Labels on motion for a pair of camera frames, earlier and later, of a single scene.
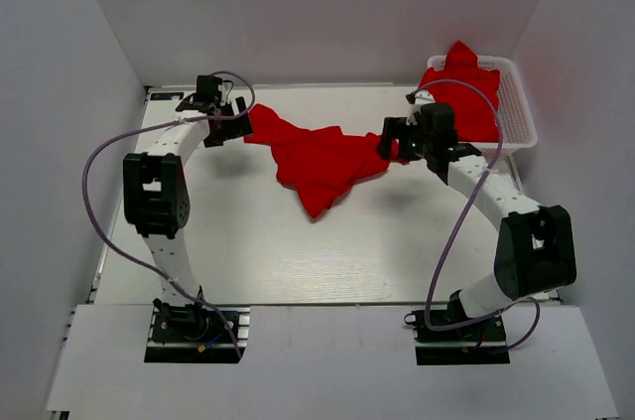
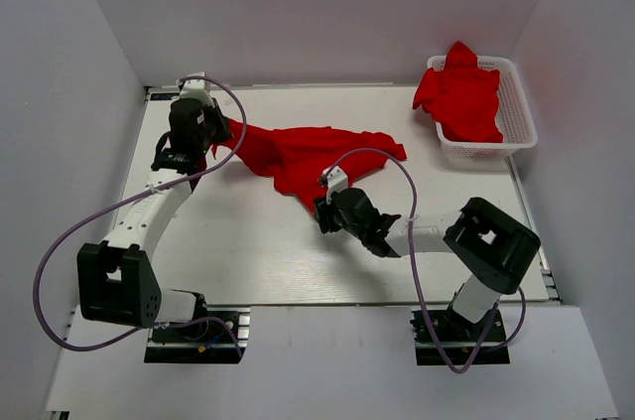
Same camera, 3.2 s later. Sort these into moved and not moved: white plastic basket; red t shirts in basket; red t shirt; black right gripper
Moved: black right gripper; red t shirt
Not moved: white plastic basket; red t shirts in basket
